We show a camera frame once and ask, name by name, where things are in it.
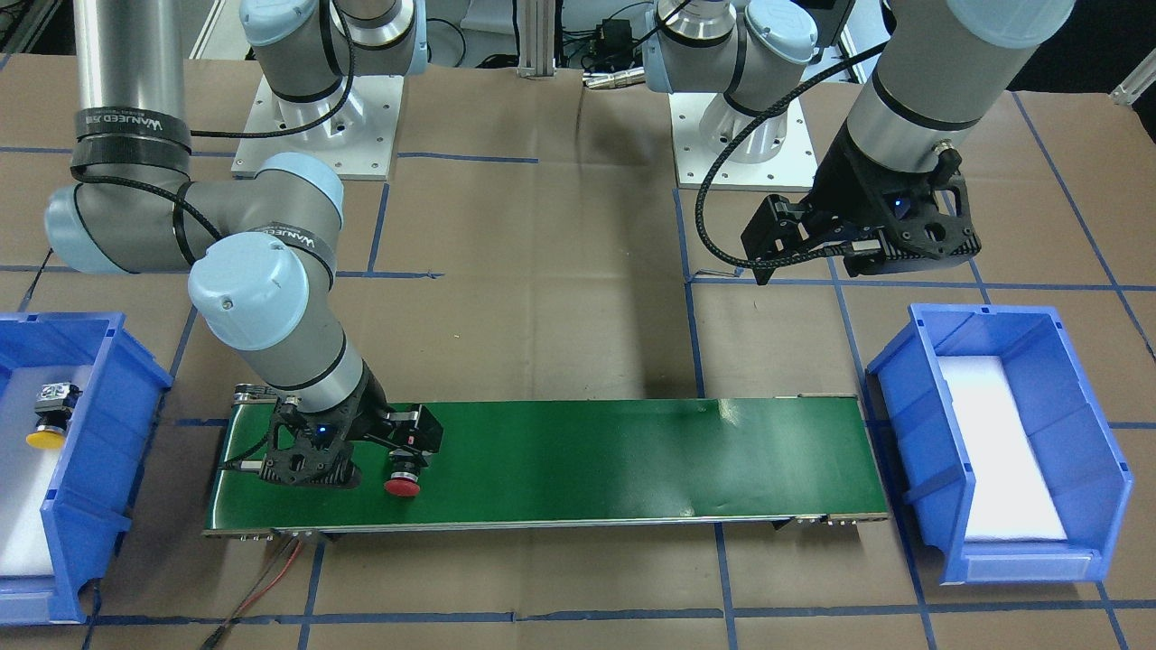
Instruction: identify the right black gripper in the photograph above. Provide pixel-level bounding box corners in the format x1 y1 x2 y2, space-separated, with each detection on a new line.
220 369 444 488

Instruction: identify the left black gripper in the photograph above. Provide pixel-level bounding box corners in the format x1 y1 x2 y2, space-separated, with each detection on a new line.
741 127 981 285

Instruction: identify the red mushroom push button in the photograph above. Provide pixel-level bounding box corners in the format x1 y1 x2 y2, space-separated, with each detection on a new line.
383 450 428 498

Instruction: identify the yellow mushroom push button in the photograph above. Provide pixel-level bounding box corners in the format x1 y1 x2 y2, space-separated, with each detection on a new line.
25 382 83 450

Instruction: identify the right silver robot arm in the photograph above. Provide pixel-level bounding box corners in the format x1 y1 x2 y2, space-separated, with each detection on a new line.
44 1 443 497

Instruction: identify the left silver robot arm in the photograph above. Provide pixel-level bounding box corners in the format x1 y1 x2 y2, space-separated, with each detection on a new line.
640 1 1074 285

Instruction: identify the green conveyor belt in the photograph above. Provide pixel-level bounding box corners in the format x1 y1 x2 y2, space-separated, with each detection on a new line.
203 396 888 535

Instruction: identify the blue plastic bin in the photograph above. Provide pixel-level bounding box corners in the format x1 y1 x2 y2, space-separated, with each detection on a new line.
868 303 1133 584
1 312 172 626

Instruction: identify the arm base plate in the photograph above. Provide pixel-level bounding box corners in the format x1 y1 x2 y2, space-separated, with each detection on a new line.
669 93 817 192
231 77 406 180

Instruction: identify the aluminium frame post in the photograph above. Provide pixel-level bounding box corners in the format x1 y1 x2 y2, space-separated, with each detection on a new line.
516 1 562 79

